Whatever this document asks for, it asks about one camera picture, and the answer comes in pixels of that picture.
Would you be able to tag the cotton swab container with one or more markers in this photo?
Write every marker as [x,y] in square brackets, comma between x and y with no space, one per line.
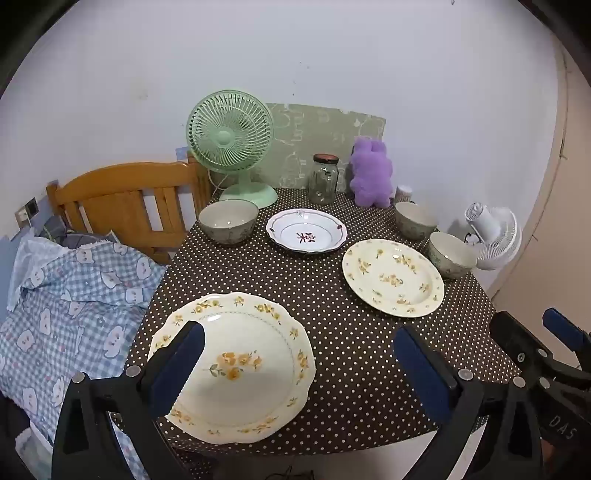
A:
[403,194]

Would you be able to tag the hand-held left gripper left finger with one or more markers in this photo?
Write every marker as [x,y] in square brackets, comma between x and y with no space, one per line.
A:
[178,364]

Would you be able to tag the grey cloth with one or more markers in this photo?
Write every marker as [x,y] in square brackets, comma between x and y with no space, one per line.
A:
[78,241]

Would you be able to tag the glass jar with dark lid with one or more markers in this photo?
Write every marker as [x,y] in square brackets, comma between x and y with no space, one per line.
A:
[323,184]

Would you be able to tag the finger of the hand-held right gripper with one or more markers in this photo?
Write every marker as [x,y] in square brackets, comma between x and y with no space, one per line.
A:
[565,330]
[517,341]

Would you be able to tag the purple plush toy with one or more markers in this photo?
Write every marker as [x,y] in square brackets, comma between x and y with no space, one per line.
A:
[369,175]

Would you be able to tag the white floor fan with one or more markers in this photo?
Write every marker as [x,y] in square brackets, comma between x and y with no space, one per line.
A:
[498,240]

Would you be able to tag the green floral ceramic bowl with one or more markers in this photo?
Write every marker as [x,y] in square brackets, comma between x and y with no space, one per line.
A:
[228,230]
[413,226]
[450,263]

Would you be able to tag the brown polka dot tablecloth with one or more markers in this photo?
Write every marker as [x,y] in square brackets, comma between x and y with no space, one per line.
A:
[323,300]

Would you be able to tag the green desk fan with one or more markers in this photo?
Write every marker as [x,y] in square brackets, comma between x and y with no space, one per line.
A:
[229,138]

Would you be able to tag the round yellow floral plate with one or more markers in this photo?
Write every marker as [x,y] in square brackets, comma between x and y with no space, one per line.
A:
[392,277]

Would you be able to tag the wooden headboard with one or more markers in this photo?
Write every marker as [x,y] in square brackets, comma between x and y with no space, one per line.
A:
[115,194]

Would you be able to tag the wall socket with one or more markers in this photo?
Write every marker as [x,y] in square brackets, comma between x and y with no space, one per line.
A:
[27,210]

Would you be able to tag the blue checked printed blanket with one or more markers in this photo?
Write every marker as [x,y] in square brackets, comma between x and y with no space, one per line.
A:
[69,314]

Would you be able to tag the white plate with red rim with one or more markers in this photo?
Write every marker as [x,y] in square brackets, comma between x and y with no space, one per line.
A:
[286,230]

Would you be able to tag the beige door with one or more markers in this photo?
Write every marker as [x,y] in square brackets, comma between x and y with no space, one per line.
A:
[554,230]

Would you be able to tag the scalloped yellow floral plate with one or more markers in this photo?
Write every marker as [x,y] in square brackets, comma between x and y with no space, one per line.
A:
[258,392]

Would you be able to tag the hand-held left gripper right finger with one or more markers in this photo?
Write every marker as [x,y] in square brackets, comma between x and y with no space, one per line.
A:
[422,374]

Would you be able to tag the green patterned board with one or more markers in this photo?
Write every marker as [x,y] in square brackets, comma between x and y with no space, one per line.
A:
[318,129]

